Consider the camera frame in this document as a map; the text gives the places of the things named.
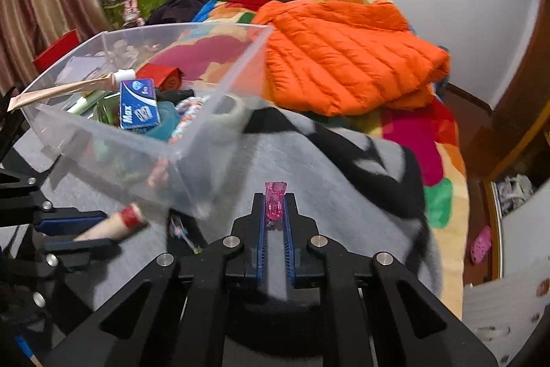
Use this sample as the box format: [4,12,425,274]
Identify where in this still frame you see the large peach cosmetic tube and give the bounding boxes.
[8,68,136,112]

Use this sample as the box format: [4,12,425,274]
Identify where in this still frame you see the orange down jacket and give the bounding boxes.
[251,0,451,117]

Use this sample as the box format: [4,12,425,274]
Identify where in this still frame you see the clear plastic storage bin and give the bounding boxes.
[19,23,276,222]

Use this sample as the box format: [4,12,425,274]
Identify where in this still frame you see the light green tube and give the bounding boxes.
[64,91,106,114]

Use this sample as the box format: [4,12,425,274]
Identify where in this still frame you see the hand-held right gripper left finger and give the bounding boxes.
[43,193,269,367]

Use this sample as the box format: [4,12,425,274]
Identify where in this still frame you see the pink white braided rope loop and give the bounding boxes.
[148,96,204,187]

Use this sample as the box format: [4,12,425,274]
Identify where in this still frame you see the pink slipper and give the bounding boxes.
[468,226,492,265]

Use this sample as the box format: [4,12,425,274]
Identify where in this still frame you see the red box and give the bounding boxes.
[32,29,80,73]

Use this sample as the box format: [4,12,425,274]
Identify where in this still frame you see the wooden door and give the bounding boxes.
[466,0,550,183]

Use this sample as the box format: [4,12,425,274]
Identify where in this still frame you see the blue printed small box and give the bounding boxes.
[119,78,162,130]

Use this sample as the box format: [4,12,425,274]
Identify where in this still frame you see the white tape roll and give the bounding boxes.
[210,94,248,131]

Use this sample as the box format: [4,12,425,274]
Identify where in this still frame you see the striped curtain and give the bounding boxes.
[0,0,125,93]

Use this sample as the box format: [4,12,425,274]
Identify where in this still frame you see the white panel with stickers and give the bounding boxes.
[462,195,550,367]

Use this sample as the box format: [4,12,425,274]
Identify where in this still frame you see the dark clothing pile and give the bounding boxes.
[148,0,211,26]

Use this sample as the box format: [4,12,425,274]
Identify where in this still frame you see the beige cylinder with red band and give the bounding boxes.
[73,203,149,243]

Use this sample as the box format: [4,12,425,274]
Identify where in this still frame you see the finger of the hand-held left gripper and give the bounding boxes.
[0,238,123,320]
[0,169,108,234]

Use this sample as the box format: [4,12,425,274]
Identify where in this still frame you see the white sneakers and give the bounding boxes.
[494,174,536,213]

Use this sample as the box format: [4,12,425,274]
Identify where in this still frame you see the grey and black blanket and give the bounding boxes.
[0,105,443,367]

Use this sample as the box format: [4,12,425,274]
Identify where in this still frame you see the small colourful trinket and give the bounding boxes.
[167,214,202,253]

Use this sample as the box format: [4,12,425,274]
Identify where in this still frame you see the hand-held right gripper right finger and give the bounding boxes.
[281,193,499,367]

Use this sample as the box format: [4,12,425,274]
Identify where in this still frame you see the colourful patchwork blanket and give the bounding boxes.
[191,0,467,320]

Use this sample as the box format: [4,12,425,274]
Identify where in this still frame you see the pink translucent clip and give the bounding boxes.
[264,181,288,222]

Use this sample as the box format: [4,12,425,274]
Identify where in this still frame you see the teal round container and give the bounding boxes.
[146,100,181,142]

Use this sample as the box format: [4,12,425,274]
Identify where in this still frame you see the red fabric pouch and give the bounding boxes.
[137,64,183,90]

